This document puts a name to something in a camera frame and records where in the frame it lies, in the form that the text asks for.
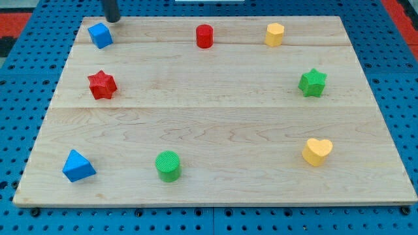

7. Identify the blue cube block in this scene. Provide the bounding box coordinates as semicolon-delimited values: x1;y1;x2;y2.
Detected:
88;23;113;49

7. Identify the light wooden board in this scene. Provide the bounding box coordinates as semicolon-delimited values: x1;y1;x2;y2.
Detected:
13;16;417;208

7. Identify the green cylinder block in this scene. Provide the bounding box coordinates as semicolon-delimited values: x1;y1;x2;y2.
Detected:
155;150;182;182

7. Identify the red cylinder block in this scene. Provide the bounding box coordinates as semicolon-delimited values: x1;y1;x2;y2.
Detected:
196;24;214;49

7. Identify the yellow hexagon block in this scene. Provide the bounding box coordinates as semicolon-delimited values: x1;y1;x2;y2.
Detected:
265;23;285;47

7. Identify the green star block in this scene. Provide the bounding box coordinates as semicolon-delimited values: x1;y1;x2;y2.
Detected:
298;69;327;97

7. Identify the yellow heart block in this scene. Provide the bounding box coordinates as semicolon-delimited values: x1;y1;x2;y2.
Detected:
302;138;333;166

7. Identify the red star block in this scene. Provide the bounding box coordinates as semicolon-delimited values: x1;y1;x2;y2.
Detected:
88;70;117;100

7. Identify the blue triangle block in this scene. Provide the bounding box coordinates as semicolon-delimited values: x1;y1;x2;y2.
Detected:
62;149;96;182

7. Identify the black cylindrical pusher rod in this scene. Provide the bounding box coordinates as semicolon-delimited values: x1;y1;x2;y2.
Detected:
101;0;121;23

